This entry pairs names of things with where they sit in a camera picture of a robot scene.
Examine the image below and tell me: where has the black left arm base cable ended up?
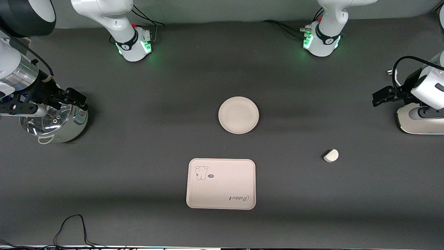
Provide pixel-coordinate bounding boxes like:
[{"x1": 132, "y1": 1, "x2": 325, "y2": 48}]
[{"x1": 262, "y1": 7, "x2": 325, "y2": 39}]

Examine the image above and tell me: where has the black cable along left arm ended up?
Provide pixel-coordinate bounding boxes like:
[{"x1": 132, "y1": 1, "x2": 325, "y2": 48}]
[{"x1": 392, "y1": 56, "x2": 444, "y2": 91}]

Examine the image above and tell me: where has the round cream plate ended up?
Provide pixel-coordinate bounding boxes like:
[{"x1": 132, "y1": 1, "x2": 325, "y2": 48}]
[{"x1": 218, "y1": 96, "x2": 259, "y2": 134}]

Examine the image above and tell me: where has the steel cooking pot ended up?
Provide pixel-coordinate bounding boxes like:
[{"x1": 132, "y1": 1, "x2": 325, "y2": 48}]
[{"x1": 20, "y1": 103, "x2": 89, "y2": 144}]

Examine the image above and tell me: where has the black right arm base cable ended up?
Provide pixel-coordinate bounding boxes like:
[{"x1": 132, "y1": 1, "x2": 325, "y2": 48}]
[{"x1": 132, "y1": 5, "x2": 165, "y2": 45}]

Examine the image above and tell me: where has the black arm base cable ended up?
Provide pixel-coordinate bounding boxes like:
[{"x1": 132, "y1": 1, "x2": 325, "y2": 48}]
[
  {"x1": 132, "y1": 5, "x2": 165, "y2": 45},
  {"x1": 262, "y1": 7, "x2": 325, "y2": 39}
]

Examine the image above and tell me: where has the glass pot lid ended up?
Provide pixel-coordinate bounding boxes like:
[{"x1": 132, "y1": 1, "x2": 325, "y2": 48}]
[{"x1": 20, "y1": 104, "x2": 72, "y2": 136}]

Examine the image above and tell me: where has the small white bun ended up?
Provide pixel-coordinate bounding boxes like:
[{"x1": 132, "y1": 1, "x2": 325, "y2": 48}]
[{"x1": 323, "y1": 149, "x2": 339, "y2": 163}]

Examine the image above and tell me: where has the thin black floor cable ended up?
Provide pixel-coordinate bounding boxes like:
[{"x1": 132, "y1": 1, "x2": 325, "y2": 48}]
[{"x1": 0, "y1": 215, "x2": 104, "y2": 250}]

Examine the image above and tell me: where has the cream countertop appliance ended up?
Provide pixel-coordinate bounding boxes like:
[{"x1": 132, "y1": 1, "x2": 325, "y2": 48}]
[{"x1": 396, "y1": 102, "x2": 444, "y2": 135}]

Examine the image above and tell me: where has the cream rectangular tray with print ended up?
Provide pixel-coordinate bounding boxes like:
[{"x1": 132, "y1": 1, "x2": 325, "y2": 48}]
[{"x1": 186, "y1": 158, "x2": 256, "y2": 210}]

